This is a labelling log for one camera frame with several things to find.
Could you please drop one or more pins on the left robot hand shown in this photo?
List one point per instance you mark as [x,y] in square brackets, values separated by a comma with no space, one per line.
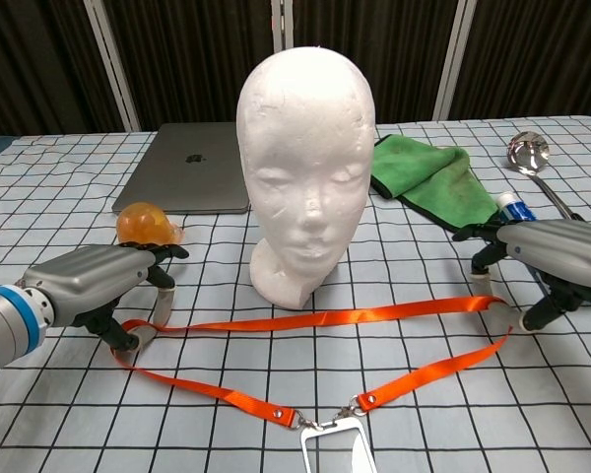
[88,278]

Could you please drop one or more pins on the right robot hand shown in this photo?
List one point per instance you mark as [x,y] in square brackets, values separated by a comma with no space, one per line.
[561,246]

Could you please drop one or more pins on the white badge holder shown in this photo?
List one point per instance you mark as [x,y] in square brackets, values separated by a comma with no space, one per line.
[305,443]

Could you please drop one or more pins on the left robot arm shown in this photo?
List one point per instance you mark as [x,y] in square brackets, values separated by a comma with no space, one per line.
[5,325]

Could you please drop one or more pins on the white foam mannequin head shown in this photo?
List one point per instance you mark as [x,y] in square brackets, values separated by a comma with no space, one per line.
[305,148]

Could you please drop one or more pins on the blue white toothpaste tube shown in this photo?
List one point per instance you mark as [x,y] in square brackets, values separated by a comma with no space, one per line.
[517,209]

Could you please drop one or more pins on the orange jelly cup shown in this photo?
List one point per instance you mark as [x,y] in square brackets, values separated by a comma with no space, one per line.
[143,224]

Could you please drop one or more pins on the green microfibre cloth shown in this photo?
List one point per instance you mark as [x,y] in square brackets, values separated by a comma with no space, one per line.
[438,187]

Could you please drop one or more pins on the grey laptop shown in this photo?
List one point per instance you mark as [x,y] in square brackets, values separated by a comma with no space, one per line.
[177,172]

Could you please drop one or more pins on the black partition panel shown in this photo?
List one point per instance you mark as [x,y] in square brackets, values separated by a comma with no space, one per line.
[374,39]
[29,64]
[537,54]
[192,59]

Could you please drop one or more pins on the checkered tablecloth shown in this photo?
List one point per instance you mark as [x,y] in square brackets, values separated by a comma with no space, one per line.
[276,355]

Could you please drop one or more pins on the white partition frame post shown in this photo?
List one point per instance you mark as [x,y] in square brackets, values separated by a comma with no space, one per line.
[453,54]
[282,24]
[113,69]

